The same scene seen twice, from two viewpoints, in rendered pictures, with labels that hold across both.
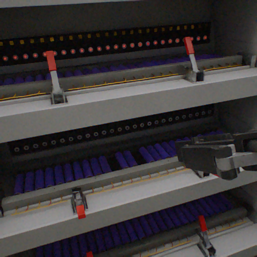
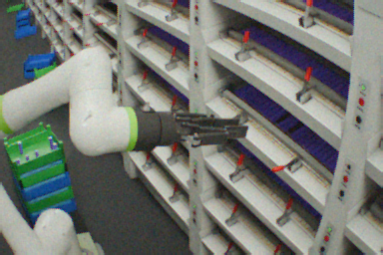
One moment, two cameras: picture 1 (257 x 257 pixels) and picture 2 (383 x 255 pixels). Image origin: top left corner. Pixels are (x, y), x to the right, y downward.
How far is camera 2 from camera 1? 112 cm
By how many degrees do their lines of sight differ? 72
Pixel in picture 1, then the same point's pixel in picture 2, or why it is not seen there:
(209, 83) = (300, 108)
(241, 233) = (305, 237)
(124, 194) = (257, 136)
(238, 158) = not seen: hidden behind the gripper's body
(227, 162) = not seen: hidden behind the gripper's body
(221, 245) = (290, 228)
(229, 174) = not seen: hidden behind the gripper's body
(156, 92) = (273, 88)
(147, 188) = (267, 145)
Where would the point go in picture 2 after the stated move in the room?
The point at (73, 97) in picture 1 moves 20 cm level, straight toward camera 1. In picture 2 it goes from (251, 60) to (185, 71)
